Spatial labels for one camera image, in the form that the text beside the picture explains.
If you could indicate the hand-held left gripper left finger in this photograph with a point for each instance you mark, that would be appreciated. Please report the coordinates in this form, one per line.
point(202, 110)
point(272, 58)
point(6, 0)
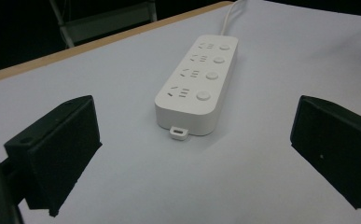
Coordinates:
point(57, 149)

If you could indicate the metal stand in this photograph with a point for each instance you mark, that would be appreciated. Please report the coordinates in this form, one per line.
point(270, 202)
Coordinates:
point(106, 20)

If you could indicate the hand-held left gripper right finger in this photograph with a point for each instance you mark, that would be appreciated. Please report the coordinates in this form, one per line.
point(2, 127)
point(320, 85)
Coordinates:
point(340, 146)

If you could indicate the white power strip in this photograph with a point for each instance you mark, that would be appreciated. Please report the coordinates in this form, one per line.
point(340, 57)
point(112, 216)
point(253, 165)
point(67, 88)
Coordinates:
point(197, 87)

